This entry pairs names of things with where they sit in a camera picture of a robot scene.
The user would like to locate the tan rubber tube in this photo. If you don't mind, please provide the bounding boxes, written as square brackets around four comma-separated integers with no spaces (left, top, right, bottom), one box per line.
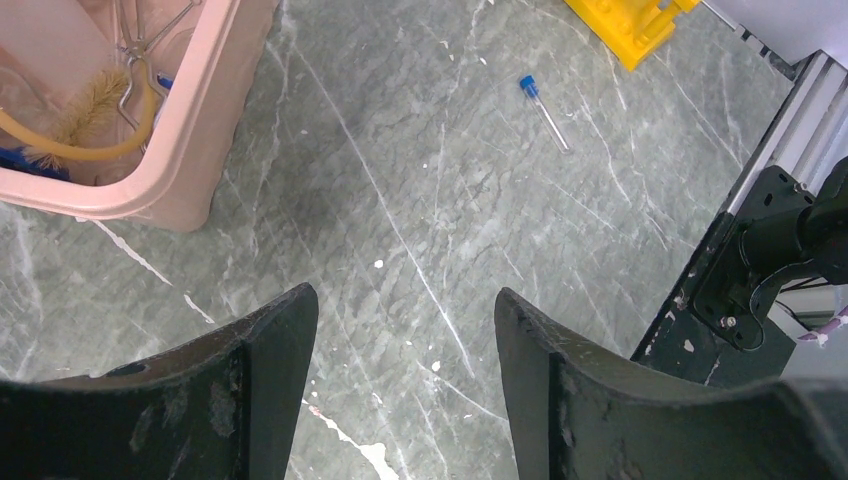
[1,57,158,168]

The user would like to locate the yellow test tube rack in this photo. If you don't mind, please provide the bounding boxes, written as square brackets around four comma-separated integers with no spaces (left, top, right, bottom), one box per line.
[564,0,700,72]

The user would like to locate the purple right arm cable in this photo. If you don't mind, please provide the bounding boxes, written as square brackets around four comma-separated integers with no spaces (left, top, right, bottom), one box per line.
[798,304,848,347]

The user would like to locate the pink plastic bin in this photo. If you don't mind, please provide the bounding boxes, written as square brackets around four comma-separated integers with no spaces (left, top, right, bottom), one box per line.
[1,1,278,232]

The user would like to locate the metal crucible tongs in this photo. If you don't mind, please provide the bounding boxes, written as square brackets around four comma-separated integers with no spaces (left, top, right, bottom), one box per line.
[113,1,203,131]

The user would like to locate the brown test tube brush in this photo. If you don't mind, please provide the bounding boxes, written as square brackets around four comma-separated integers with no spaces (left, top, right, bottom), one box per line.
[23,68,130,168]

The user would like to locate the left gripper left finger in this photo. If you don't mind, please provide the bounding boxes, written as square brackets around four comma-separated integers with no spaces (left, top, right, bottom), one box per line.
[1,283,319,479]

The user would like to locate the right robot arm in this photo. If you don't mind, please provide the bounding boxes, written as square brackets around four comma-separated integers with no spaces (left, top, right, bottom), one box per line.
[690,160,847,351]

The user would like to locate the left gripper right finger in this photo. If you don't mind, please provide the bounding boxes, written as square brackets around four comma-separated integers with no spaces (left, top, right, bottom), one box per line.
[494,288,847,479]

